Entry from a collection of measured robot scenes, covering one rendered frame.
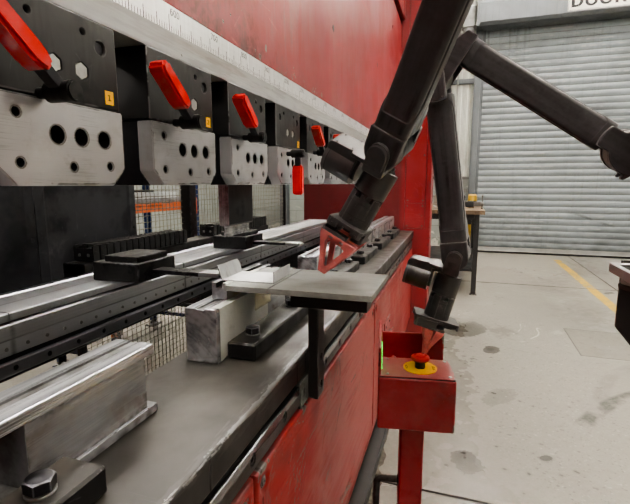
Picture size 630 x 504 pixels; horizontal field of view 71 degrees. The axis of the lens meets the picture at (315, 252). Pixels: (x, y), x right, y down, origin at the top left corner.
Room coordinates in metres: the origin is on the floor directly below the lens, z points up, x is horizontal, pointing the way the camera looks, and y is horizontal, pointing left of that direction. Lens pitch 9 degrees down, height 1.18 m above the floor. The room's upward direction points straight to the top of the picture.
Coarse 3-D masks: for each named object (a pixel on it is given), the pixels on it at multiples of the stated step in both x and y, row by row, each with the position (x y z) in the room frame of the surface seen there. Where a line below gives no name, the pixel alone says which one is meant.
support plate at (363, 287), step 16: (272, 272) 0.88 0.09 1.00; (304, 272) 0.88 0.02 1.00; (320, 272) 0.88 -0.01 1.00; (336, 272) 0.88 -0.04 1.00; (352, 272) 0.88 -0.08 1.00; (224, 288) 0.76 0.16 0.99; (240, 288) 0.75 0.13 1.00; (256, 288) 0.74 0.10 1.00; (272, 288) 0.74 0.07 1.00; (288, 288) 0.74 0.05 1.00; (304, 288) 0.74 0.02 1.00; (320, 288) 0.74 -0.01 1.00; (336, 288) 0.74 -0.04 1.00; (352, 288) 0.74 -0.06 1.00; (368, 288) 0.74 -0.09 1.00
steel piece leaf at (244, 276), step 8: (288, 264) 0.85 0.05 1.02; (240, 272) 0.87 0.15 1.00; (248, 272) 0.87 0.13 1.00; (256, 272) 0.87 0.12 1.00; (264, 272) 0.87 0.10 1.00; (280, 272) 0.80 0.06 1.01; (288, 272) 0.85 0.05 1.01; (224, 280) 0.80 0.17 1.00; (232, 280) 0.79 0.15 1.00; (240, 280) 0.79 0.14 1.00; (248, 280) 0.79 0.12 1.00; (256, 280) 0.79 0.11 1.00; (264, 280) 0.79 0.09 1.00; (272, 280) 0.79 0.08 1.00
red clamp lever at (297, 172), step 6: (294, 150) 0.98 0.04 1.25; (300, 150) 0.97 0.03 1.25; (294, 156) 0.98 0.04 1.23; (300, 156) 0.97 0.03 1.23; (300, 162) 0.98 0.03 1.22; (294, 168) 0.97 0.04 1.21; (300, 168) 0.97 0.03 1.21; (294, 174) 0.97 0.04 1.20; (300, 174) 0.97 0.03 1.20; (294, 180) 0.97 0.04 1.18; (300, 180) 0.97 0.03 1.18; (294, 186) 0.97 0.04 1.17; (300, 186) 0.97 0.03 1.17; (294, 192) 0.98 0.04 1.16; (300, 192) 0.97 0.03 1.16
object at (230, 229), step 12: (228, 192) 0.80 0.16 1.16; (240, 192) 0.85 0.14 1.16; (228, 204) 0.80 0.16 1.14; (240, 204) 0.85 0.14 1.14; (252, 204) 0.90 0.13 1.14; (228, 216) 0.80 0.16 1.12; (240, 216) 0.85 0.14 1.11; (252, 216) 0.90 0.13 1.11; (228, 228) 0.82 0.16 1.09; (240, 228) 0.86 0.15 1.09
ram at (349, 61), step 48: (48, 0) 0.43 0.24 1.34; (96, 0) 0.49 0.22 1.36; (192, 0) 0.66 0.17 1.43; (240, 0) 0.80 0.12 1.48; (288, 0) 1.02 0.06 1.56; (336, 0) 1.40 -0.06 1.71; (384, 0) 2.23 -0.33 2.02; (192, 48) 0.65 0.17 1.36; (240, 48) 0.80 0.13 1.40; (288, 48) 1.02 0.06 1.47; (336, 48) 1.40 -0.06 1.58; (384, 48) 2.26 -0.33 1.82; (288, 96) 1.01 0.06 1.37; (336, 96) 1.41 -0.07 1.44; (384, 96) 2.30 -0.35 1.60
